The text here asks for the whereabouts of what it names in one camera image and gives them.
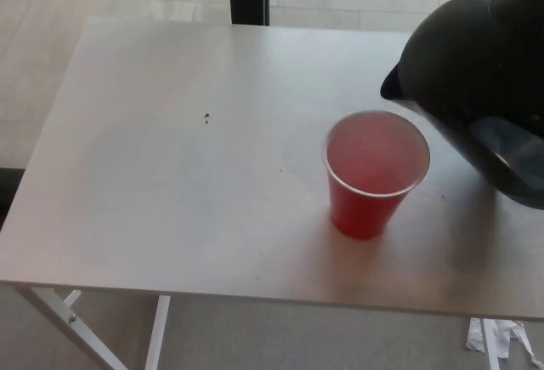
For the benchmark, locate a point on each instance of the black electric kettle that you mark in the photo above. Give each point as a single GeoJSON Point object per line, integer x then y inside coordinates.
{"type": "Point", "coordinates": [467, 59]}

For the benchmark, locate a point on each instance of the red plastic cup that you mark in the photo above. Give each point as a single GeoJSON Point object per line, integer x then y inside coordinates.
{"type": "Point", "coordinates": [361, 212]}

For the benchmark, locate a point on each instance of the white slanted table leg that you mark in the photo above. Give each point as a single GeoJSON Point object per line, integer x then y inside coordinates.
{"type": "Point", "coordinates": [61, 323]}

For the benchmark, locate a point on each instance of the white straight table leg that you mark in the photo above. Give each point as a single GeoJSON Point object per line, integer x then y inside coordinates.
{"type": "Point", "coordinates": [492, 346]}
{"type": "Point", "coordinates": [158, 331]}

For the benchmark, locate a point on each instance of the crumpled white paper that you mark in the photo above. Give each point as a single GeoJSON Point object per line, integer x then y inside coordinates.
{"type": "Point", "coordinates": [516, 336]}

